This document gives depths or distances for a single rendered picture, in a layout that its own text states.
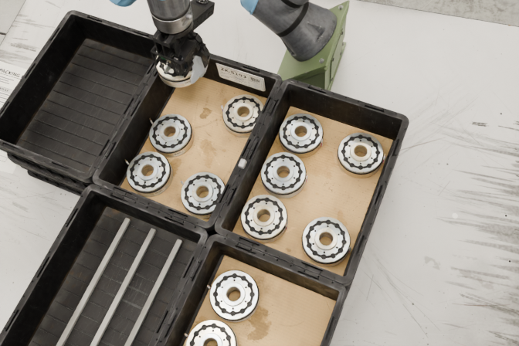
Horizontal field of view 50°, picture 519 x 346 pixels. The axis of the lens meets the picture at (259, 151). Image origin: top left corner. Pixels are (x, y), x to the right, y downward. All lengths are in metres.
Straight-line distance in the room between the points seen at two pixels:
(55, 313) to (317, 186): 0.64
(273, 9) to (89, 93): 0.52
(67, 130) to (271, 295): 0.66
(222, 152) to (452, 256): 0.59
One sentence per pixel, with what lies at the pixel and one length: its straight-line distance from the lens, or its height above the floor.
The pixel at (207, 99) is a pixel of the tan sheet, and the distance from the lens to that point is 1.41.
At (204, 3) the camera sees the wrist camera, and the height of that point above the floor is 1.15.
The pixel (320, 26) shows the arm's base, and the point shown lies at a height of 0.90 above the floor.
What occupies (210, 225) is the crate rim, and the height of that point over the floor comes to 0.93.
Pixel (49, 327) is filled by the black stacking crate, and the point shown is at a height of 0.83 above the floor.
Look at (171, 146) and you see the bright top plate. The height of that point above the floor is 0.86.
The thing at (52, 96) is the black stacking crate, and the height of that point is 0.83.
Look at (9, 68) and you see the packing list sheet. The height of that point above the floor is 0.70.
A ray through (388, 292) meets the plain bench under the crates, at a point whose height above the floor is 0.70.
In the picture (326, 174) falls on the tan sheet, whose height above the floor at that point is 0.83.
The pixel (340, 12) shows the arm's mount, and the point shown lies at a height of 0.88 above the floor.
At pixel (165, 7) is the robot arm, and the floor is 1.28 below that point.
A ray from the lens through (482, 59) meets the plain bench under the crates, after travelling 1.67.
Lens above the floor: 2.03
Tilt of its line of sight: 64 degrees down
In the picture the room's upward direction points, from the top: 12 degrees counter-clockwise
